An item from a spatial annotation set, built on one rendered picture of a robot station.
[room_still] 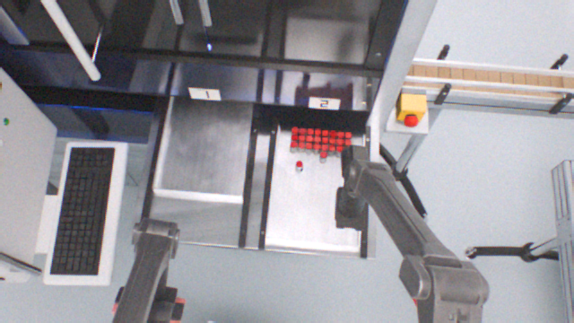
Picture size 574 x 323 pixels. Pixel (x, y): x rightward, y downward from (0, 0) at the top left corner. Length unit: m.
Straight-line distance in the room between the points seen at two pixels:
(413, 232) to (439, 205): 1.70
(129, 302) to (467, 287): 0.51
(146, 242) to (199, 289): 1.42
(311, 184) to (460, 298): 0.85
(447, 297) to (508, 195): 1.93
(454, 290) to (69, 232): 1.20
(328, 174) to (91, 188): 0.72
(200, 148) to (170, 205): 0.19
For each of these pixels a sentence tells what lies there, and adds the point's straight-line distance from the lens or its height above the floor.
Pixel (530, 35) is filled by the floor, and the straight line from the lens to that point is 3.16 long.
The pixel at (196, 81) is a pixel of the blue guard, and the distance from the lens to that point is 1.48.
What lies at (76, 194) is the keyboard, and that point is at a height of 0.83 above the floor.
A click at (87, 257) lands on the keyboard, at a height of 0.82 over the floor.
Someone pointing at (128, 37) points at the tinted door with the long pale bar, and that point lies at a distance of 1.38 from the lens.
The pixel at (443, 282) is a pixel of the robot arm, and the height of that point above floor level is 1.62.
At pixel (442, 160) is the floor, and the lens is 2.65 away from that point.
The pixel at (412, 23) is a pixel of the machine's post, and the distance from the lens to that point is 1.20.
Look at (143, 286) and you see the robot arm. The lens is 0.92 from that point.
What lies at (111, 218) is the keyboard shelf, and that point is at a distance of 1.69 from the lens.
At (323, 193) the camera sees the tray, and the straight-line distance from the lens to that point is 1.56.
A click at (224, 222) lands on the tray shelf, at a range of 1.54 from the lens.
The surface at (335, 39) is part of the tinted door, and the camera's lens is 1.27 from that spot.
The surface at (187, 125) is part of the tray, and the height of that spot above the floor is 0.88.
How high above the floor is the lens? 2.36
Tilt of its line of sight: 68 degrees down
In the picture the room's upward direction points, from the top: straight up
